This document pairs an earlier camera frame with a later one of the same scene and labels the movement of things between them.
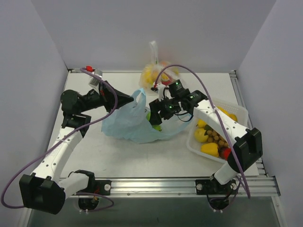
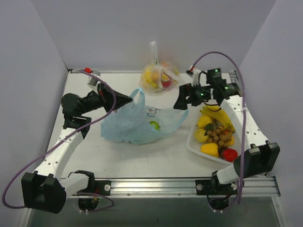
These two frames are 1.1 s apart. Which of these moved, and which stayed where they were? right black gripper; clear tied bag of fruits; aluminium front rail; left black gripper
Moved: right black gripper
Stayed: left black gripper; clear tied bag of fruits; aluminium front rail
